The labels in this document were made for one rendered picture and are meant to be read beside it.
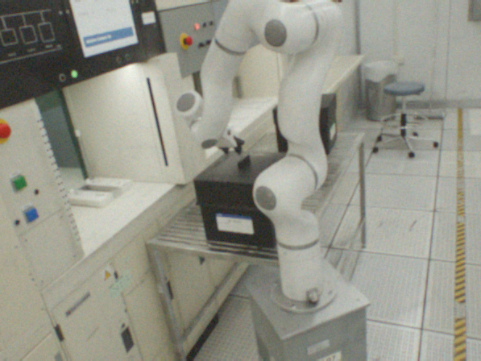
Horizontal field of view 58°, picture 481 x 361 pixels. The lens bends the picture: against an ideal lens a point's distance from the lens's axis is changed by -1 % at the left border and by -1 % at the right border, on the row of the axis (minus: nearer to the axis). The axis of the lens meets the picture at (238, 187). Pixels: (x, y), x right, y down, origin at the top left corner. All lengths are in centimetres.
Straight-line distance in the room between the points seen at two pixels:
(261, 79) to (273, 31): 226
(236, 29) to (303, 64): 18
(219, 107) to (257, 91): 204
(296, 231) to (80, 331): 82
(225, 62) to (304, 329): 72
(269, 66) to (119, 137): 146
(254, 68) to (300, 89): 218
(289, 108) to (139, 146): 104
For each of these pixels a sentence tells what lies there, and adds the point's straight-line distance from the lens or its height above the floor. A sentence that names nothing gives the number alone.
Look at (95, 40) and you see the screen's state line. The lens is 157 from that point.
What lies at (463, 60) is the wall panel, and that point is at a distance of 562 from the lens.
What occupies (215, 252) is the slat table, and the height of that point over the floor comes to 76.
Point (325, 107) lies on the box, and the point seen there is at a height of 101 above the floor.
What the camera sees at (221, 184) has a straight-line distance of 149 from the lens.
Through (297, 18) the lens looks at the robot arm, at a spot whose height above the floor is 153.
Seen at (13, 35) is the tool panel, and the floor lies 157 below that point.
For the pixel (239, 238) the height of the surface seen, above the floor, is 79.
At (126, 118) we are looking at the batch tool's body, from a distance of 194.
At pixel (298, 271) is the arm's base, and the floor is 88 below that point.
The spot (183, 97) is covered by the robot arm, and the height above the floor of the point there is 134.
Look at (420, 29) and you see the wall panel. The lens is 557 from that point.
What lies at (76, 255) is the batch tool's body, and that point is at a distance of 152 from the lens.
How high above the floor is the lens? 160
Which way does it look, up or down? 24 degrees down
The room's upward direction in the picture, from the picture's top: 9 degrees counter-clockwise
